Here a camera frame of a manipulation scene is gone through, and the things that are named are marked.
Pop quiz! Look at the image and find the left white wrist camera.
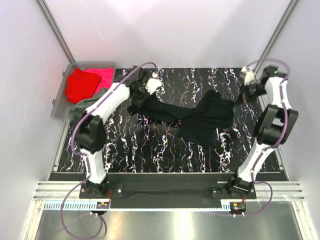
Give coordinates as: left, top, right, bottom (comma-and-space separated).
145, 72, 163, 95

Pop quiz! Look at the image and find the clear plastic storage bin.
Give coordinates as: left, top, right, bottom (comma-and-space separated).
51, 61, 117, 121

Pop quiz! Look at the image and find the white slotted cable duct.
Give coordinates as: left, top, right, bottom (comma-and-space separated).
44, 200, 231, 212

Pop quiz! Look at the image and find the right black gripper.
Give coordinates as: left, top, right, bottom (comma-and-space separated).
234, 81, 267, 106

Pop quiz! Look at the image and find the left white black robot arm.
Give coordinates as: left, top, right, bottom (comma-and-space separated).
71, 65, 162, 198

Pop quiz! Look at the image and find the pink t shirt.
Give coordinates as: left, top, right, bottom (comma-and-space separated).
84, 68, 115, 94

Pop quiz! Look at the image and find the right yellow connector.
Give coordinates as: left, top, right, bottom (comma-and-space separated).
230, 202, 247, 213

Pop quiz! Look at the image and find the red t shirt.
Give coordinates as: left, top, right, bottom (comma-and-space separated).
65, 68, 102, 104

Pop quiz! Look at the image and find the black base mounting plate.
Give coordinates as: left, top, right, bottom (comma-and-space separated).
79, 173, 256, 210

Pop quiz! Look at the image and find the aluminium frame rail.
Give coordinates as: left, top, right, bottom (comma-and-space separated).
33, 181, 305, 202

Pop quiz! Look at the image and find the black t shirt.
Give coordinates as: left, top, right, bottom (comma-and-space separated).
127, 89, 234, 148

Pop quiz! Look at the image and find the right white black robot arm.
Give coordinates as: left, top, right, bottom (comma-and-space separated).
224, 65, 299, 199

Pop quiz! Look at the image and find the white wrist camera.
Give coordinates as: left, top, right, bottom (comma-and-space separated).
239, 66, 258, 86
145, 72, 163, 95

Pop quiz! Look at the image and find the grey t shirt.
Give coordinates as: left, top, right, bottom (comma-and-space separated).
69, 87, 108, 119

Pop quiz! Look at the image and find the left yellow connector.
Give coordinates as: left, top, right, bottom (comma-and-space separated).
96, 201, 110, 209

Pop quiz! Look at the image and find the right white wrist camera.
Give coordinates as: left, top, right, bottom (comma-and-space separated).
239, 66, 258, 86

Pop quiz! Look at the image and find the yellow connector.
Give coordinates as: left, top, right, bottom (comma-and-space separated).
230, 202, 247, 213
96, 201, 110, 209

